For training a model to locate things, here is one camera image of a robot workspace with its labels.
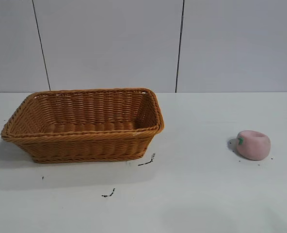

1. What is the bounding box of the pink toy peach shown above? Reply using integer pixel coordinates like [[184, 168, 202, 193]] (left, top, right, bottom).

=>
[[236, 130, 271, 161]]

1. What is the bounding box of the brown woven wicker basket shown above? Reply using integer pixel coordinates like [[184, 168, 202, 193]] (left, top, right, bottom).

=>
[[0, 87, 165, 164]]

